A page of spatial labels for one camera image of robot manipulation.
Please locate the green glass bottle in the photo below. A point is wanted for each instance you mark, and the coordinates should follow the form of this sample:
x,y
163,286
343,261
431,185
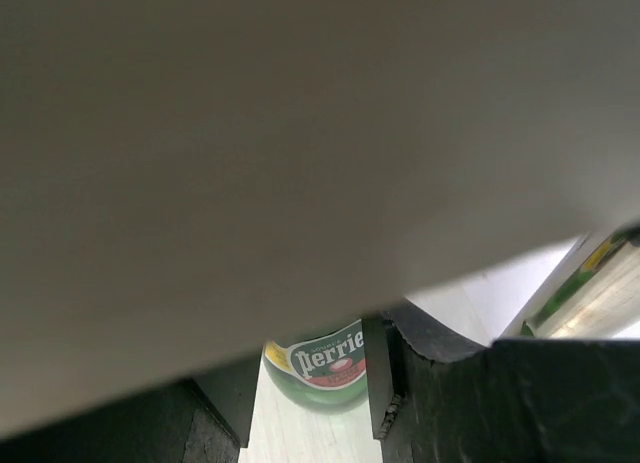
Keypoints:
x,y
323,372

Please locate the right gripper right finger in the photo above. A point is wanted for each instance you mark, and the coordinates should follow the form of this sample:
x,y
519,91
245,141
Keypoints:
x,y
437,396

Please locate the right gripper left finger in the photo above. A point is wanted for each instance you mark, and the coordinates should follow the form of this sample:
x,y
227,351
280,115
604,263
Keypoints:
x,y
203,418

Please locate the white two-tier shelf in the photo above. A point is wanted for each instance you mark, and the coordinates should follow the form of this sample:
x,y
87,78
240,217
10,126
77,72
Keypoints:
x,y
182,180

